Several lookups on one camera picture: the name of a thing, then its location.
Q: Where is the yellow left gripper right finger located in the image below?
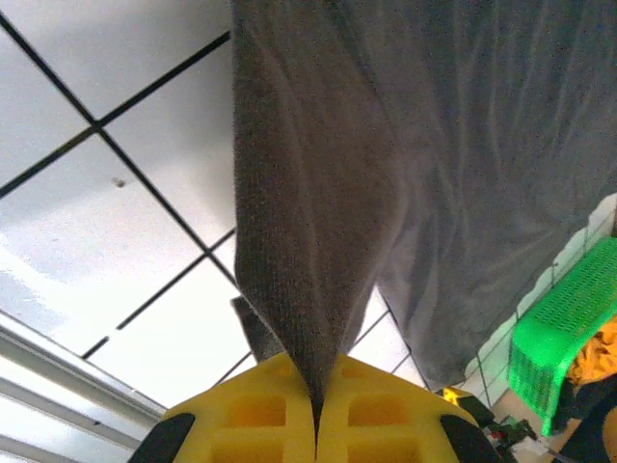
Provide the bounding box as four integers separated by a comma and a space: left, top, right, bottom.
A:
317, 353, 503, 463

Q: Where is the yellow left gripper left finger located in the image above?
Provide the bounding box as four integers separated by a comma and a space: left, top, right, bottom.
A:
127, 353, 318, 463

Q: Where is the grey cloth towel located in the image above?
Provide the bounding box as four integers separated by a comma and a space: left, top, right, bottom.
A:
228, 0, 617, 435

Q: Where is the black t-shirt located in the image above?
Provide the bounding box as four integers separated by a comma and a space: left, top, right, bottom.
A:
552, 374, 617, 463

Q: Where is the green plastic basket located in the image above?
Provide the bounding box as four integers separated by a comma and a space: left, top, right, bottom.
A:
507, 235, 617, 438

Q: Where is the yellow t-shirt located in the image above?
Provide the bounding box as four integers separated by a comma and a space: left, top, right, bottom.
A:
564, 329, 617, 388

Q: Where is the long aluminium mounting rail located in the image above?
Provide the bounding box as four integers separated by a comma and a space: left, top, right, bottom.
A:
0, 311, 168, 463

